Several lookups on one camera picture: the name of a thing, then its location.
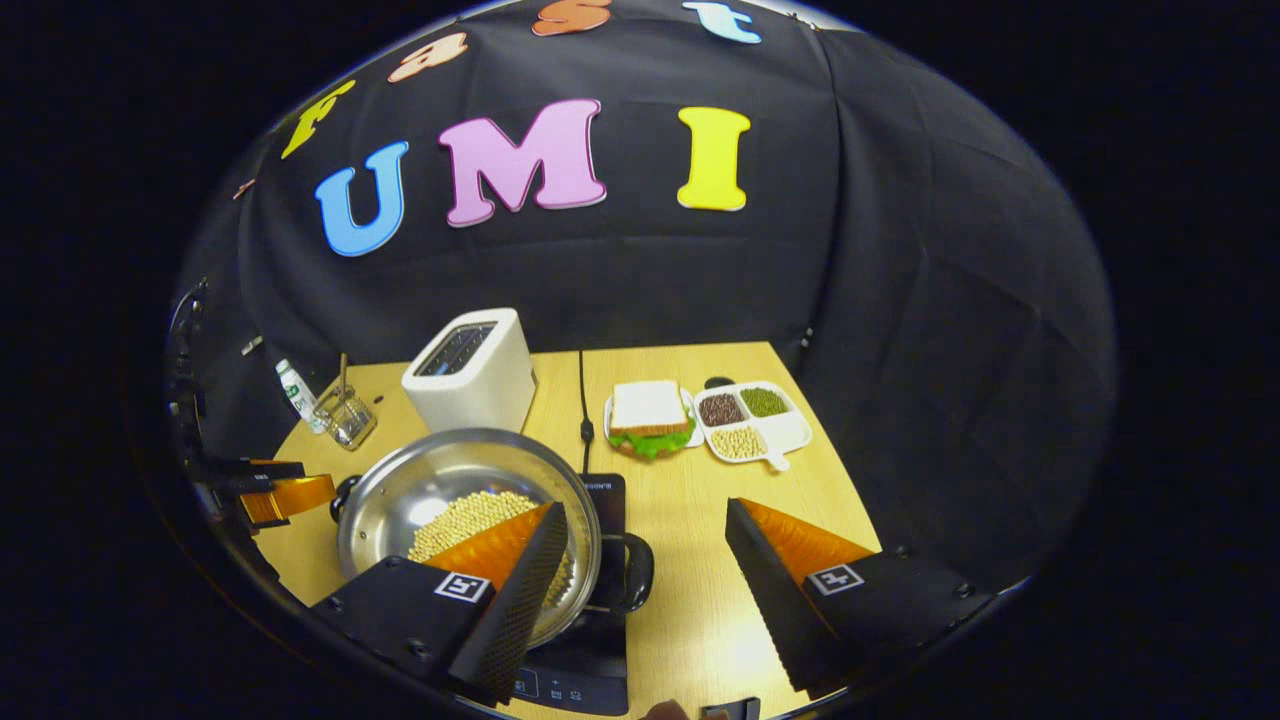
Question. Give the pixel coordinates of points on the black induction cooktop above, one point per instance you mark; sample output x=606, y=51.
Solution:
x=580, y=680

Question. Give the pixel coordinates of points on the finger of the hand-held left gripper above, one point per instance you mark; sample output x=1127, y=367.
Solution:
x=290, y=497
x=250, y=470

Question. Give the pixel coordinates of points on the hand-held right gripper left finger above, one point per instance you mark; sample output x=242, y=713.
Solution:
x=520, y=600

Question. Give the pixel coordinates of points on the white toaster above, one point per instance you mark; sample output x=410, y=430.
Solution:
x=470, y=390

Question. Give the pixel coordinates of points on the white divided bean dish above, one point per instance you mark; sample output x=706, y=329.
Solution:
x=785, y=430

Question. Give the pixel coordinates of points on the small white plate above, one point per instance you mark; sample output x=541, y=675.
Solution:
x=608, y=415

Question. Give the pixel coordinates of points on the wooden stick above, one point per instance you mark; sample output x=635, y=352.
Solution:
x=343, y=375

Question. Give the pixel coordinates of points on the pile of soybeans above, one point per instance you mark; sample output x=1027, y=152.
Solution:
x=460, y=520

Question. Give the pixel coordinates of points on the silver backdrop clip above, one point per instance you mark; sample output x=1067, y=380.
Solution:
x=252, y=346

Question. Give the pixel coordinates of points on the clear utensil holder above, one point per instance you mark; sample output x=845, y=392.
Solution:
x=348, y=420

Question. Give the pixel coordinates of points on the sandwich with lettuce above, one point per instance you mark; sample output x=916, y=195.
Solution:
x=648, y=410

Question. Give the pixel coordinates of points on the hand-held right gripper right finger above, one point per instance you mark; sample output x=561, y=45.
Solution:
x=770, y=600

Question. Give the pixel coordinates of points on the small plastic bottle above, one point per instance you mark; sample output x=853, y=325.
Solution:
x=298, y=395

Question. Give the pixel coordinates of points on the stainless steel pot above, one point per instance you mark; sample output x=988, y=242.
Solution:
x=430, y=480

